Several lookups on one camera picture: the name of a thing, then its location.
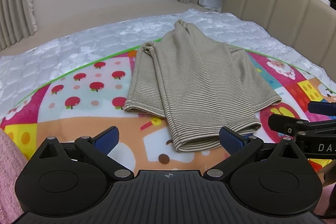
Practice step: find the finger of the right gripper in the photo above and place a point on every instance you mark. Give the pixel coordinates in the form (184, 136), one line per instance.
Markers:
(322, 108)
(302, 129)

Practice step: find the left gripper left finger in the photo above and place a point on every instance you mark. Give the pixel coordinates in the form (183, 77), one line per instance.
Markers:
(96, 149)

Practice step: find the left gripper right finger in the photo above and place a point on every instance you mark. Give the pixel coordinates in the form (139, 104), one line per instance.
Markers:
(241, 151)

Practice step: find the beige striped knit garment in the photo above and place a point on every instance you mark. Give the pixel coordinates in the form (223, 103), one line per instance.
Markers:
(198, 85)

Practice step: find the colourful cartoon play mat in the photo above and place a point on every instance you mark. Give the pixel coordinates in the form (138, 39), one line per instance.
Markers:
(90, 100)

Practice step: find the pink fuzzy blanket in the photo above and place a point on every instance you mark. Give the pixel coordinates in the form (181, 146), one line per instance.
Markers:
(12, 163)

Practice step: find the beige padded headboard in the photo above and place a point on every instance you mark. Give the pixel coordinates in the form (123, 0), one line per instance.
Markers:
(308, 26)

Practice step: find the white quilted mattress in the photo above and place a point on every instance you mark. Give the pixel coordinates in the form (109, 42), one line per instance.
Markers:
(22, 74)

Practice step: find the left beige curtain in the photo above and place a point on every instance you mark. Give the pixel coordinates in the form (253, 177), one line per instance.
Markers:
(17, 21)

